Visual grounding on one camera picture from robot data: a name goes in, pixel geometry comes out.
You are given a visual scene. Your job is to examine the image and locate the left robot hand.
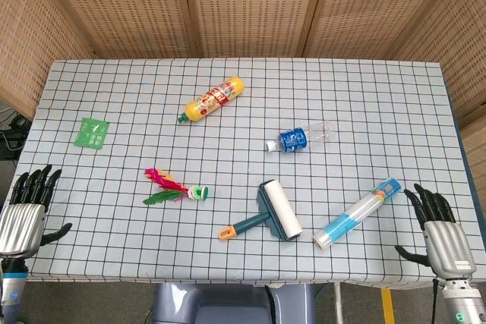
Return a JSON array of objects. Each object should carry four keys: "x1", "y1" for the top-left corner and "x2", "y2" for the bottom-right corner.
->
[{"x1": 0, "y1": 164, "x2": 73, "y2": 258}]

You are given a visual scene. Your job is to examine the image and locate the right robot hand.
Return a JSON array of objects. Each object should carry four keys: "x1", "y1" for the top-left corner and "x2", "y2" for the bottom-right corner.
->
[{"x1": 394, "y1": 183, "x2": 477, "y2": 282}]

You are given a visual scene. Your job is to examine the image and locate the feather shuttlecock toy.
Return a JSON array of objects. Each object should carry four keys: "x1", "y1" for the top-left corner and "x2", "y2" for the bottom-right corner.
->
[{"x1": 142, "y1": 167, "x2": 210, "y2": 206}]

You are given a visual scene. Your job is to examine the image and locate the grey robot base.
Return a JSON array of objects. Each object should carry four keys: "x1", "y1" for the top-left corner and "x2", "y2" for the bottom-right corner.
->
[{"x1": 150, "y1": 282, "x2": 317, "y2": 324}]

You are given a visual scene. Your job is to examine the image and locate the grid checked tablecloth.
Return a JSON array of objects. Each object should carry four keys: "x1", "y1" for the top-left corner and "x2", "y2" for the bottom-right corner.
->
[{"x1": 0, "y1": 58, "x2": 480, "y2": 289}]

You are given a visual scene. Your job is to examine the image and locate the blue white plastic wrap roll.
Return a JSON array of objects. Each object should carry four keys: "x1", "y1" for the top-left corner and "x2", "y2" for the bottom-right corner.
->
[{"x1": 311, "y1": 177, "x2": 402, "y2": 251}]

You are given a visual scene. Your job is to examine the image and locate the green packet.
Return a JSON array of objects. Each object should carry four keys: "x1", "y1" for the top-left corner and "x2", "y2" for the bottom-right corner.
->
[{"x1": 73, "y1": 118, "x2": 111, "y2": 149}]

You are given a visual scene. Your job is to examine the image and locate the teal lint roller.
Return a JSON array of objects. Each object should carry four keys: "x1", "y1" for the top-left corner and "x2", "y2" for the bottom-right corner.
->
[{"x1": 217, "y1": 178, "x2": 304, "y2": 242}]

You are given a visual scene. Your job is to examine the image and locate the clear bottle blue label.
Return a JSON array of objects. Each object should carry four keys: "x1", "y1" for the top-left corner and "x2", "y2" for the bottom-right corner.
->
[{"x1": 265, "y1": 119, "x2": 336, "y2": 153}]

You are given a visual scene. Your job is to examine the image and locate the yellow plastic bottle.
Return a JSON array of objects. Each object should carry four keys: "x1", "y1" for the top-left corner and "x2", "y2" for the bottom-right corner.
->
[{"x1": 176, "y1": 76, "x2": 245, "y2": 124}]

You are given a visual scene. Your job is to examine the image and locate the bamboo folding screen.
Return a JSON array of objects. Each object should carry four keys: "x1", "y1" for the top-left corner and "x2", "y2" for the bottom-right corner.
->
[{"x1": 0, "y1": 0, "x2": 486, "y2": 203}]

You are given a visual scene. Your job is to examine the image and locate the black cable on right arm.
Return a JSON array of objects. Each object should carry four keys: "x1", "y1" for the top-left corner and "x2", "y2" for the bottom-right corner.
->
[{"x1": 429, "y1": 278, "x2": 441, "y2": 324}]

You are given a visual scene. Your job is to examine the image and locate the black cables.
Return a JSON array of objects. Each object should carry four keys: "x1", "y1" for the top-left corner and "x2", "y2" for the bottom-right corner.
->
[{"x1": 0, "y1": 105, "x2": 32, "y2": 162}]

